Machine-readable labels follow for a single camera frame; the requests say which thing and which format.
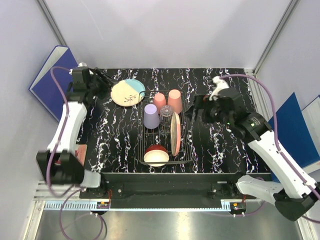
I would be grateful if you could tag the pink plastic cup right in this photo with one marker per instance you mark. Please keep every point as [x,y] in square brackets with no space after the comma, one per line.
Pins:
[175,100]

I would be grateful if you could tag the red floral bowl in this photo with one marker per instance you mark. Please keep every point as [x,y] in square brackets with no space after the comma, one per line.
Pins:
[156,155]

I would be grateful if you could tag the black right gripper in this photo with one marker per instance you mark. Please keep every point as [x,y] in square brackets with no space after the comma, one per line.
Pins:
[199,103]

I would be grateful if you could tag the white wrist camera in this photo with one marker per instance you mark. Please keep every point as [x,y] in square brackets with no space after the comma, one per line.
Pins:
[220,84]
[81,64]

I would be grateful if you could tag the red picture book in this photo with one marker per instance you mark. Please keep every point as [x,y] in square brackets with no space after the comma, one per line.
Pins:
[80,153]

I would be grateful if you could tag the blue binder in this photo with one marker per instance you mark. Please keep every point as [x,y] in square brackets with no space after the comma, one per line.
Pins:
[294,135]
[43,86]

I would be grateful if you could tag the clear glass cup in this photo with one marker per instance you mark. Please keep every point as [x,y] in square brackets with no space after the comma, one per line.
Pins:
[165,115]

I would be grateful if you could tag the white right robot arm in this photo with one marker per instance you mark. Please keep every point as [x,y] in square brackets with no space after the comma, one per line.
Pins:
[296,192]

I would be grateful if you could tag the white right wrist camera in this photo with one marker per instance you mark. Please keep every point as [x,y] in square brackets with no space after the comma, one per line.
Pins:
[220,84]

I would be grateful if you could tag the pink plastic cup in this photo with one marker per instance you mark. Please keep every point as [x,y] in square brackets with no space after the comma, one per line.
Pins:
[175,100]
[159,100]

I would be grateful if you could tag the black wire dish rack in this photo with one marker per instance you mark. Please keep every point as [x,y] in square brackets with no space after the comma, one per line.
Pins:
[161,134]

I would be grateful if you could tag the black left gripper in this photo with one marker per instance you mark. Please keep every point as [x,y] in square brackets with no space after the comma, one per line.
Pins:
[106,82]

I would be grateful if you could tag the blue binder left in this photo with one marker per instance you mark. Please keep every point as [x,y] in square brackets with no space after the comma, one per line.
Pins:
[43,86]

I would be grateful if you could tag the cream and pink plate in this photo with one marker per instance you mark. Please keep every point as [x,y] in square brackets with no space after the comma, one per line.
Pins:
[175,134]

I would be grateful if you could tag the lilac plastic cup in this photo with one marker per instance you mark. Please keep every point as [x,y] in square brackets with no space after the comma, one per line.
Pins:
[151,117]

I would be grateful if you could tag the pink plastic cup left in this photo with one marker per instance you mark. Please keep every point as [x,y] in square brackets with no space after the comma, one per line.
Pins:
[159,100]

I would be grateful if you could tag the blue binder right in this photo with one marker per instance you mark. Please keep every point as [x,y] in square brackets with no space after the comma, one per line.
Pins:
[294,135]

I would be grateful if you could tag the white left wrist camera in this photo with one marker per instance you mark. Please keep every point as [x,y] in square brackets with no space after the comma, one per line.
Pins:
[81,64]

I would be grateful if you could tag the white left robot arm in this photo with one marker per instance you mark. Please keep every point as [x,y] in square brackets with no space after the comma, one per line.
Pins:
[58,164]

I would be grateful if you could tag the cream and blue plate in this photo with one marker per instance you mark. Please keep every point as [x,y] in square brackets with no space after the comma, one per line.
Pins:
[128,92]

